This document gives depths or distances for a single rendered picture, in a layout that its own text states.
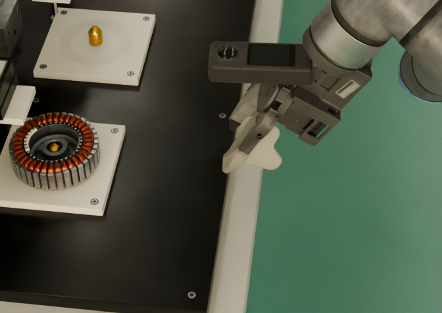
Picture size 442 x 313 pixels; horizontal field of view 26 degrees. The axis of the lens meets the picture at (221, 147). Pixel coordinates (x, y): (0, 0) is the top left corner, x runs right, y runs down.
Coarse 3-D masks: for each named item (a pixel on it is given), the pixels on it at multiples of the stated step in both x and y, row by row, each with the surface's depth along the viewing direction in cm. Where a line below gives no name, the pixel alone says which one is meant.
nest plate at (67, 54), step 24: (72, 24) 142; (96, 24) 142; (120, 24) 142; (144, 24) 142; (48, 48) 139; (72, 48) 139; (96, 48) 139; (120, 48) 139; (144, 48) 139; (48, 72) 135; (72, 72) 135; (96, 72) 135; (120, 72) 135
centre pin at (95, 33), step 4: (92, 28) 137; (96, 28) 137; (88, 32) 138; (92, 32) 138; (96, 32) 138; (100, 32) 138; (92, 36) 138; (96, 36) 138; (100, 36) 138; (92, 40) 138; (96, 40) 138; (100, 40) 139; (92, 44) 139; (96, 44) 139; (100, 44) 139
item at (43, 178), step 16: (64, 112) 124; (32, 128) 121; (48, 128) 123; (64, 128) 123; (80, 128) 122; (16, 144) 120; (32, 144) 122; (48, 144) 121; (64, 144) 121; (80, 144) 120; (96, 144) 120; (16, 160) 118; (32, 160) 118; (48, 160) 120; (64, 160) 118; (80, 160) 118; (96, 160) 120; (32, 176) 118; (48, 176) 117; (64, 176) 117; (80, 176) 119
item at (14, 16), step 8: (8, 0) 140; (16, 0) 140; (0, 8) 138; (8, 8) 138; (16, 8) 140; (0, 16) 137; (8, 16) 137; (16, 16) 140; (0, 24) 136; (8, 24) 137; (16, 24) 141; (0, 32) 136; (8, 32) 137; (16, 32) 141; (0, 40) 137; (8, 40) 137; (16, 40) 141; (0, 48) 138; (8, 48) 138; (0, 56) 139; (8, 56) 139
